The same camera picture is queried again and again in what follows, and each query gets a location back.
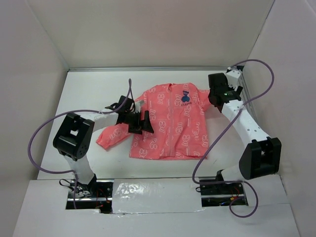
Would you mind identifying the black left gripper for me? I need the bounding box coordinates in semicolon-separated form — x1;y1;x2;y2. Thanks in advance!
124;110;154;135

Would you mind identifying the pink hooded kids jacket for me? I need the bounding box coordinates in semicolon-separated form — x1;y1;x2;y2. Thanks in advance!
95;82;212;160

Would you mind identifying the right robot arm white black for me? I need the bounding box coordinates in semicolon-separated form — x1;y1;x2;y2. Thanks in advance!
208;68;281;194

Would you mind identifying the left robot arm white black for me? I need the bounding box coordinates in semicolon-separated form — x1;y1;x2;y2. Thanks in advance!
53;96;154;197

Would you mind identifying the white taped cover panel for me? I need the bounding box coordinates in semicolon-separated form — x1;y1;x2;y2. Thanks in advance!
112;178;203;214

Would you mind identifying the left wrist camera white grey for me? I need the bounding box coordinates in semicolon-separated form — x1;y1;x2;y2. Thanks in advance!
134;100;145;113

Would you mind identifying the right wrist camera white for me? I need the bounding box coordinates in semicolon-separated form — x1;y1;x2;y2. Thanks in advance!
225;66;242;84

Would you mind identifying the aluminium frame rail right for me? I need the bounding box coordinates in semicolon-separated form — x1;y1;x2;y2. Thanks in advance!
231;65;277;175

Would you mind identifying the aluminium frame rail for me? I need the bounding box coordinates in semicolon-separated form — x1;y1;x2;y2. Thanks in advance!
231;65;277;175
68;66;228;72

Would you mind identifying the aluminium frame rail back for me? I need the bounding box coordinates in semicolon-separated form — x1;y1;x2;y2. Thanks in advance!
68;66;228;72

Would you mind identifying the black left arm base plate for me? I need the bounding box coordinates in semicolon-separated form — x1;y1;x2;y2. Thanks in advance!
59;177;115;215

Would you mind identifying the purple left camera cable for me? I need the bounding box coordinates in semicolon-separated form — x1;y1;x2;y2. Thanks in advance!
27;78;136;210

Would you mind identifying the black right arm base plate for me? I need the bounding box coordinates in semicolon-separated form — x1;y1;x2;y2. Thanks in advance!
196;178;247;207

